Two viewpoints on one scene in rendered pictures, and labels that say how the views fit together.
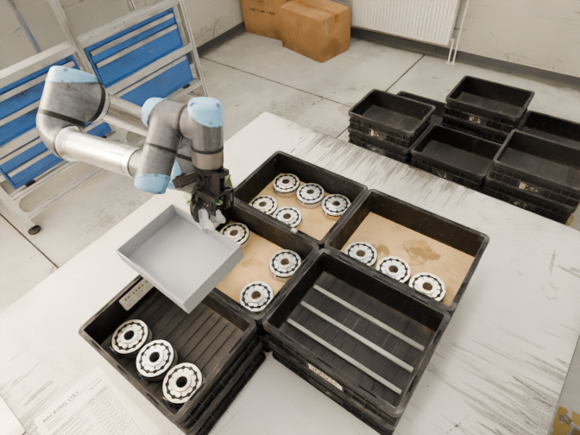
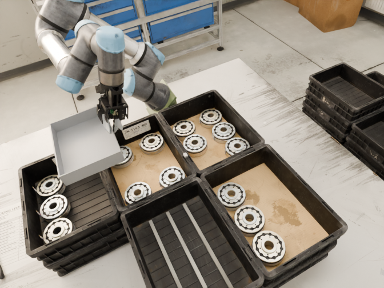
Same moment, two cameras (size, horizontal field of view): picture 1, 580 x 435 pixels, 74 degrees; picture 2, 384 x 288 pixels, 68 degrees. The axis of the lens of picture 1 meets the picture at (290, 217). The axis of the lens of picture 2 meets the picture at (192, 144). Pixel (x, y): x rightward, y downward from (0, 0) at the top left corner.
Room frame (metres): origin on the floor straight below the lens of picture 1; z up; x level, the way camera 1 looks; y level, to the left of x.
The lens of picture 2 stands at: (0.18, -0.35, 1.76)
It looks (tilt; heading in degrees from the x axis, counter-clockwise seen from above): 48 degrees down; 27
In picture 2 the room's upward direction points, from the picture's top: 8 degrees counter-clockwise
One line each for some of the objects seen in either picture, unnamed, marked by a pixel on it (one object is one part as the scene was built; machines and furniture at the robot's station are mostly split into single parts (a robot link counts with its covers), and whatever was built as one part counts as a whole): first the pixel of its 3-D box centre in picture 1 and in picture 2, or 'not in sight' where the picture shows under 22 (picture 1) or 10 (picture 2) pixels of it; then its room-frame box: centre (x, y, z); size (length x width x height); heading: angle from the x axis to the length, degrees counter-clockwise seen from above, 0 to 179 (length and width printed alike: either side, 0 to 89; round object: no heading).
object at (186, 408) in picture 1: (167, 329); (64, 190); (0.51, 0.37, 0.92); 0.40 x 0.30 x 0.02; 48
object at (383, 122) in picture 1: (387, 141); (338, 110); (1.86, -0.64, 0.37); 0.40 x 0.30 x 0.45; 47
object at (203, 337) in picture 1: (173, 337); (70, 197); (0.51, 0.37, 0.87); 0.40 x 0.30 x 0.11; 48
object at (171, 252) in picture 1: (179, 253); (85, 141); (0.64, 0.30, 1.07); 0.27 x 0.20 x 0.05; 46
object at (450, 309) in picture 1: (405, 243); (267, 200); (0.69, -0.33, 0.92); 0.40 x 0.30 x 0.02; 48
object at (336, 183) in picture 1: (298, 204); (208, 136); (0.95, -0.03, 0.87); 0.40 x 0.30 x 0.11; 48
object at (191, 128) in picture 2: (262, 204); (183, 127); (0.98, 0.09, 0.86); 0.10 x 0.10 x 0.01
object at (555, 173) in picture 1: (528, 192); not in sight; (1.31, -1.23, 0.37); 0.40 x 0.30 x 0.45; 47
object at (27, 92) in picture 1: (43, 122); (101, 30); (2.17, 1.43, 0.60); 0.72 x 0.03 x 0.56; 137
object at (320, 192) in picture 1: (310, 192); (223, 130); (1.01, -0.09, 0.86); 0.10 x 0.10 x 0.01
